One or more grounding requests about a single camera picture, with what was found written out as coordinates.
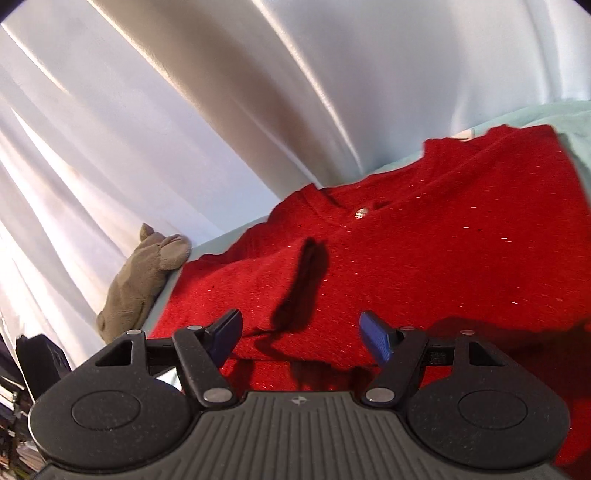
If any red glitter knit sock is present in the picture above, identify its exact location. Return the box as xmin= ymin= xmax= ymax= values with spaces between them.
xmin=143 ymin=124 xmax=591 ymax=478

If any white curtain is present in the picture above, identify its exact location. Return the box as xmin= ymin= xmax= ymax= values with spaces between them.
xmin=0 ymin=0 xmax=591 ymax=342

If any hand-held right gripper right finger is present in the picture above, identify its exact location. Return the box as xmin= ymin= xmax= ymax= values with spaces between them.
xmin=359 ymin=310 xmax=502 ymax=409

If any grey plush toy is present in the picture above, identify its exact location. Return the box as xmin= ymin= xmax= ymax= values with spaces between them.
xmin=96 ymin=223 xmax=192 ymax=344

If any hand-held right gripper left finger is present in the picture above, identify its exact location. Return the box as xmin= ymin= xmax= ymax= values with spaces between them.
xmin=95 ymin=308 xmax=244 ymax=411

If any dark clutter pile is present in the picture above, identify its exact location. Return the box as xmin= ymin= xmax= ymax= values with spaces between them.
xmin=0 ymin=332 xmax=42 ymax=476

